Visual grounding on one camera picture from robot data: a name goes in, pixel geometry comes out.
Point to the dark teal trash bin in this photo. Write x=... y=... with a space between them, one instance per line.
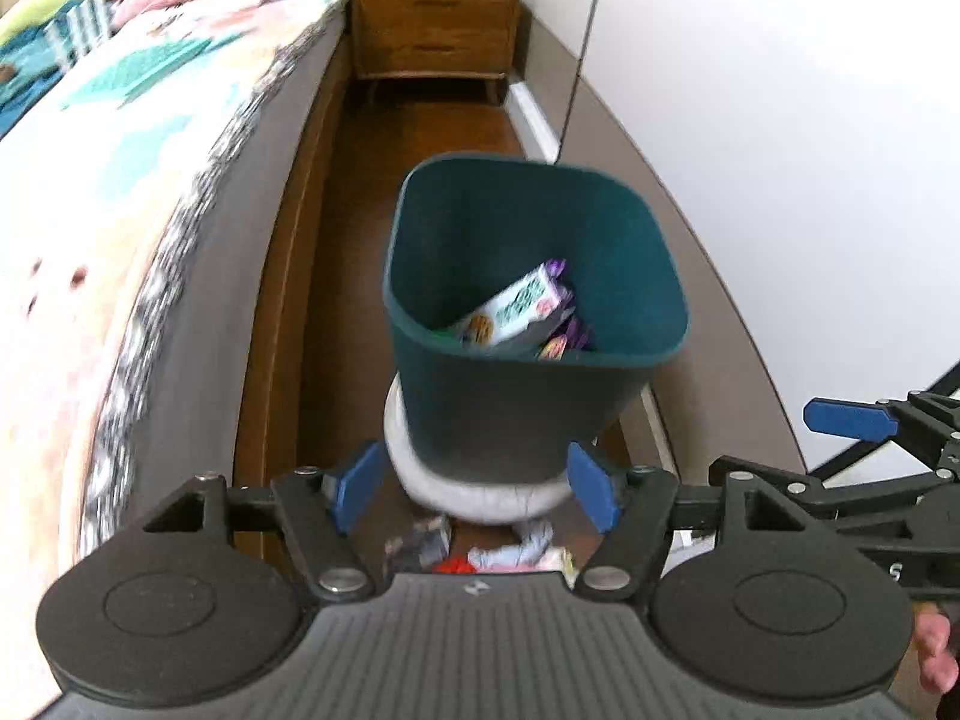
x=487 y=405

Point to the wooden nightstand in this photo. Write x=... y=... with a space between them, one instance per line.
x=435 y=22

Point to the person's right hand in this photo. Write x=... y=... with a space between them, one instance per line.
x=934 y=652

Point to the red plastic bag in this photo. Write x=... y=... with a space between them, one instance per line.
x=452 y=566

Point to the white wardrobe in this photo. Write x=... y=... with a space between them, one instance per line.
x=750 y=127

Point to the small colourful candy wrapper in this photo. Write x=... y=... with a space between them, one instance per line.
x=562 y=341

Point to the clear plastic packet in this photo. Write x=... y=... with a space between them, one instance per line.
x=420 y=544

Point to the purple snack bag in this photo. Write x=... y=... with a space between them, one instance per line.
x=514 y=307

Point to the round white stool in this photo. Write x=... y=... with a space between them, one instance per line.
x=480 y=502

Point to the teal quilt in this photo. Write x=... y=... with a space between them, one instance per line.
x=26 y=82

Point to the wooden bed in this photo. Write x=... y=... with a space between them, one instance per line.
x=277 y=315

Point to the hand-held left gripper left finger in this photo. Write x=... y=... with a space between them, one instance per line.
x=358 y=487

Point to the bed with patterned cover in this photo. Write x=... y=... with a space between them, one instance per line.
x=112 y=240

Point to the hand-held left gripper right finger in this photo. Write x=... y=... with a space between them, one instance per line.
x=592 y=487

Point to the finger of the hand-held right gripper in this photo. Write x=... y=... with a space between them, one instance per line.
x=847 y=418
x=862 y=502

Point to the teal grid board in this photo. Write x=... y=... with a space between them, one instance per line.
x=142 y=71

